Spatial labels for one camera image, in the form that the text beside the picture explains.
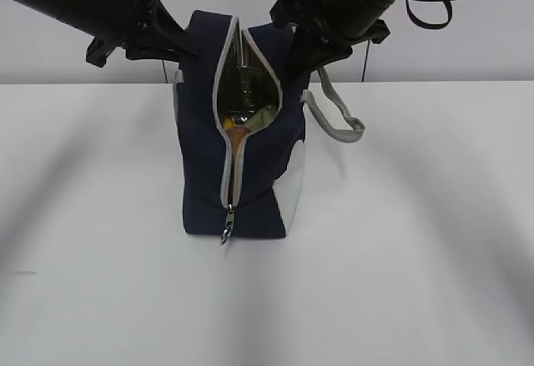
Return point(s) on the navy insulated lunch bag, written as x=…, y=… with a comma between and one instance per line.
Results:
x=238, y=72

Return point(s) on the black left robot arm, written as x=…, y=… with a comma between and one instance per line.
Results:
x=75, y=13

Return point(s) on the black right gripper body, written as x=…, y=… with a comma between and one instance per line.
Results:
x=345, y=24

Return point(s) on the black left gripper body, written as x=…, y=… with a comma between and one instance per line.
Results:
x=116, y=23

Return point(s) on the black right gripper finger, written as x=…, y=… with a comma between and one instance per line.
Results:
x=324, y=52
x=301, y=57

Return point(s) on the brown bread roll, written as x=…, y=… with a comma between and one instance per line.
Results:
x=236, y=136

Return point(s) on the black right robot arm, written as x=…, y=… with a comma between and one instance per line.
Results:
x=327, y=30

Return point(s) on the yellow banana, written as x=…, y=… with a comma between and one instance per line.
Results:
x=227, y=123

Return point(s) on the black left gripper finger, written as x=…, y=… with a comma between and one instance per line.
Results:
x=162, y=26
x=146, y=48

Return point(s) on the green lid glass container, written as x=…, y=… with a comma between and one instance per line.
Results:
x=261, y=119

